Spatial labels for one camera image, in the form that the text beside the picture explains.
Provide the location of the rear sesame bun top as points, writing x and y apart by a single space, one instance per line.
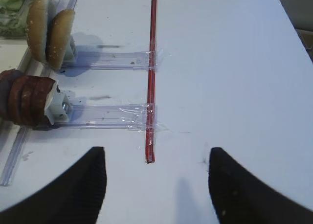
59 32

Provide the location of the white pusher block for patties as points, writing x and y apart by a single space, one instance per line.
58 108

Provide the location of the clear rail under buns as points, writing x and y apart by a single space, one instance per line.
113 61

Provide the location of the clear long right divider rail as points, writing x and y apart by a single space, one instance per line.
11 148

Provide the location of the clear rail under patties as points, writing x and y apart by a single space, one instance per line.
132 117

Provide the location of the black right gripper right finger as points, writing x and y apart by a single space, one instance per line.
238 197

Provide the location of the clear plastic salad container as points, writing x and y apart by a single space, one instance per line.
12 16

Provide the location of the front sesame bun top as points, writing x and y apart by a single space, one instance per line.
38 17

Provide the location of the red straw strip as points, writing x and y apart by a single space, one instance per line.
150 119

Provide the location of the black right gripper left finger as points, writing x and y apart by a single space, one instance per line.
74 197

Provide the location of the green lettuce in container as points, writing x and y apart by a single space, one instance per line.
11 6

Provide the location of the white pusher block for buns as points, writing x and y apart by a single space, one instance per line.
71 52

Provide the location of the sesame bun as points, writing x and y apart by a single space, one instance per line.
38 17
59 32

